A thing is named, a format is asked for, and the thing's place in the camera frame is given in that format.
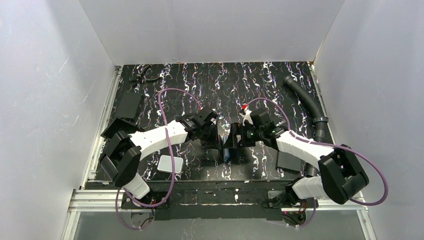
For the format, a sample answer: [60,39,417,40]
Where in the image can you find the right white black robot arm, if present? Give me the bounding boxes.
[223,109,369,205]

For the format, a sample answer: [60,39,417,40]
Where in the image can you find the black corrugated hose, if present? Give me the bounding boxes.
[283,74,329,178]

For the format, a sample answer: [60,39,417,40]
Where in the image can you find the dark grey flat box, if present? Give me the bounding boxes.
[115,92,145,120]
[276,151,303,173]

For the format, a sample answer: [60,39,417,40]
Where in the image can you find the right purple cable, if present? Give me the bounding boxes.
[243,97,389,229]

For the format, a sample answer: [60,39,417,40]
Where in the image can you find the dark grey left flat box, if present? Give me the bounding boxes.
[115,92,145,120]

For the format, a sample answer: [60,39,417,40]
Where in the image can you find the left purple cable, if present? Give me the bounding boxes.
[115,87,203,231]

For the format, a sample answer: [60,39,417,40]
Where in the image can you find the black pliers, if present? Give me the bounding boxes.
[130,64,164,87]

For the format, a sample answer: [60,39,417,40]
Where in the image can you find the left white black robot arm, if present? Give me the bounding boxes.
[98,107,223,200]

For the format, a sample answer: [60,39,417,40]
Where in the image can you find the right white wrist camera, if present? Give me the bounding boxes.
[239,104,253,126]

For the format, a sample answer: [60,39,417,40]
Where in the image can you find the black open tray box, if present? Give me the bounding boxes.
[100,118,145,140]

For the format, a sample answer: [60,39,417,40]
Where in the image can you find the white card stack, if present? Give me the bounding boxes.
[157,155,184,174]

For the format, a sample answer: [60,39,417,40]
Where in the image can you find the purple cable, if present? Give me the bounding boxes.
[243,97,389,229]
[115,87,203,231]

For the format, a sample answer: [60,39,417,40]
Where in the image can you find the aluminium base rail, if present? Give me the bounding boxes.
[67,180,369,221]

